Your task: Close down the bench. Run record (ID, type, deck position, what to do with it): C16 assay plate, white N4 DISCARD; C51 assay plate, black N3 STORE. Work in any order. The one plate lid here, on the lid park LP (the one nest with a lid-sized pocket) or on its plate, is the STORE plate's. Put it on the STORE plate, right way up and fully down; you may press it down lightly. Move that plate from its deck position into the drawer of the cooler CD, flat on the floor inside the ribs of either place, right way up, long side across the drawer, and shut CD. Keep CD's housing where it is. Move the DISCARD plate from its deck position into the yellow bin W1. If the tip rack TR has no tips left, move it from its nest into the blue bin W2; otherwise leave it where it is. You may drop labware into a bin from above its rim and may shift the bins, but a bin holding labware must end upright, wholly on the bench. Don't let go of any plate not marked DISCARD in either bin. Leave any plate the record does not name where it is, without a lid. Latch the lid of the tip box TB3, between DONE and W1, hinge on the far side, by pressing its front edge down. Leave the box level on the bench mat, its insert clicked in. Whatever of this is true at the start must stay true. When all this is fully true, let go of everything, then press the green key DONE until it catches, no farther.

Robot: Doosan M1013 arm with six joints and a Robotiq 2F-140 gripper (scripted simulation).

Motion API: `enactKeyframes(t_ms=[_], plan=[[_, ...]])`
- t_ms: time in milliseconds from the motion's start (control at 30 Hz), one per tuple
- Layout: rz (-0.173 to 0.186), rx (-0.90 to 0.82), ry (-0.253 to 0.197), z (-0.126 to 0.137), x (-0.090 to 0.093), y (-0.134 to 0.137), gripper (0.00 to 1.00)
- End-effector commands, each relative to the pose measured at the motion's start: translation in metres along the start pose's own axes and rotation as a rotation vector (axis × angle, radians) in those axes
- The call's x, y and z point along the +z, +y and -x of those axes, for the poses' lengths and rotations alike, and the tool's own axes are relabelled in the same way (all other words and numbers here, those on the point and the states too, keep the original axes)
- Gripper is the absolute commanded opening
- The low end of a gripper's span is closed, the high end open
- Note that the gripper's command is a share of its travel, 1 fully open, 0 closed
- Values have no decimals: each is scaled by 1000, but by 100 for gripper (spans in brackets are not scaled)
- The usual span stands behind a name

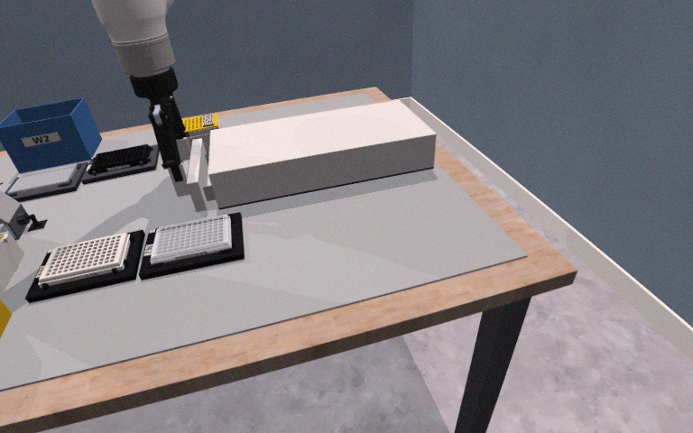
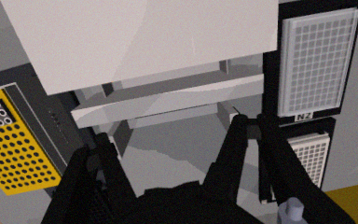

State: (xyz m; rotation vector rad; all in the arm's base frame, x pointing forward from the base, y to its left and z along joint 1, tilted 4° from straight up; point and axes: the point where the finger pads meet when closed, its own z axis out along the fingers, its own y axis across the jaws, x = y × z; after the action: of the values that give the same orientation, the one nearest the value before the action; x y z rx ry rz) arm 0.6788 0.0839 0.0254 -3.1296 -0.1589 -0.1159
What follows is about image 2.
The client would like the grey bench mat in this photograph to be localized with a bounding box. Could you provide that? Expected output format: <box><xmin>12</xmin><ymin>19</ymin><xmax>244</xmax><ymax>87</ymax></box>
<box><xmin>0</xmin><ymin>2</ymin><xmax>358</xmax><ymax>224</ymax></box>

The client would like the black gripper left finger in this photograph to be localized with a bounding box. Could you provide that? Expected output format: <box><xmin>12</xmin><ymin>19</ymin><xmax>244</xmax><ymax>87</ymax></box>
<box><xmin>41</xmin><ymin>119</ymin><xmax>149</xmax><ymax>224</ymax></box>

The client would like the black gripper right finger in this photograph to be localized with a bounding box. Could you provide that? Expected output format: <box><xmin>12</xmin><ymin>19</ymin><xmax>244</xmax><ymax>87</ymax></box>
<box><xmin>185</xmin><ymin>101</ymin><xmax>356</xmax><ymax>224</ymax></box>

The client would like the black assay plate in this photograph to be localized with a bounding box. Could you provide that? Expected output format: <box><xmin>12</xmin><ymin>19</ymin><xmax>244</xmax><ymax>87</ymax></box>
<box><xmin>88</xmin><ymin>180</ymin><xmax>115</xmax><ymax>224</ymax></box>

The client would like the white multi-well assay plate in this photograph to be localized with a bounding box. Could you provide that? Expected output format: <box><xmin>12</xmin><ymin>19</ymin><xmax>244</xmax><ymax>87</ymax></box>
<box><xmin>277</xmin><ymin>7</ymin><xmax>358</xmax><ymax>118</ymax></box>

